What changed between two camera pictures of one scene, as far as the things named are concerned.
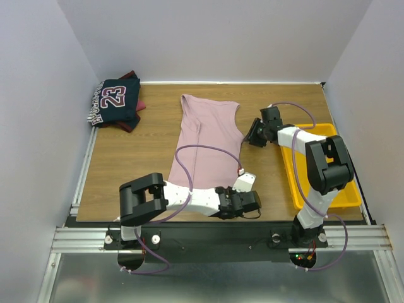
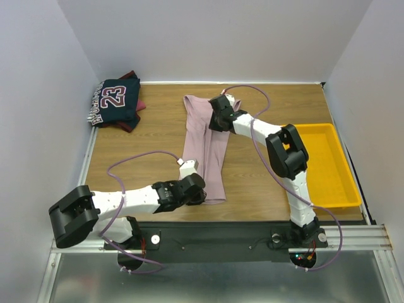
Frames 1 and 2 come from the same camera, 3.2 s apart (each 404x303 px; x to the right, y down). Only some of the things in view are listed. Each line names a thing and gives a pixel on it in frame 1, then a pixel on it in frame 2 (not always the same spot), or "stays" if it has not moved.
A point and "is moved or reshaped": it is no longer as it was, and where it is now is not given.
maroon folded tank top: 129,125 stays
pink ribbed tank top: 206,122 is moved or reshaped
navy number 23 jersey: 114,100 stays
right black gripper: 256,133 to 215,123
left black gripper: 231,192 to 199,199
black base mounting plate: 212,241 stays
